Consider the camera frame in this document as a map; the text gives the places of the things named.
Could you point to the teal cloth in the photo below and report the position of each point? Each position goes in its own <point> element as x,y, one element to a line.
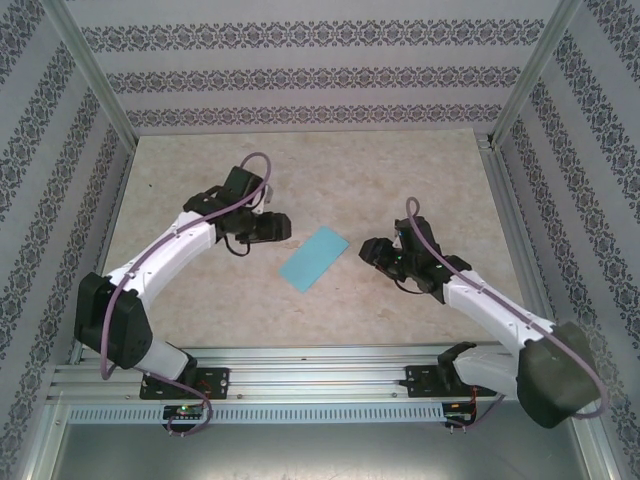
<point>314,258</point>

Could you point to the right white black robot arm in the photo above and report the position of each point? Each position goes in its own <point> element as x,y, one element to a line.
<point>555,385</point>

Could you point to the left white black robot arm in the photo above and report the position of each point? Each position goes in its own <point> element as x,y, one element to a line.
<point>125,330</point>

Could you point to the small circuit board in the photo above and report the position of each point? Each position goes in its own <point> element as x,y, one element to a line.
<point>457,410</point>
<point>185,412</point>

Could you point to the grey metal panel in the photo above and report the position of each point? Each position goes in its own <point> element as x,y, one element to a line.
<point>320,452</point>

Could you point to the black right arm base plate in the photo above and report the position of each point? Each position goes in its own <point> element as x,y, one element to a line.
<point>417,382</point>

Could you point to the aluminium side rail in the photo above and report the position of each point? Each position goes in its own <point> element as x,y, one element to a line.
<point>506,200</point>
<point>116,200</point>

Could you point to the aluminium mounting rail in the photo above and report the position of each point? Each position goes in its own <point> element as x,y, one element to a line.
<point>320,380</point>

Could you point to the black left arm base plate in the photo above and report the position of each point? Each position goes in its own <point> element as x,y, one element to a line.
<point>217,382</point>

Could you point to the aluminium frame post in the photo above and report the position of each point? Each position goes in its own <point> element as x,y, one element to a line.
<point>534,70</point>
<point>94,70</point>
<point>42,445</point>
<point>600,450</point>

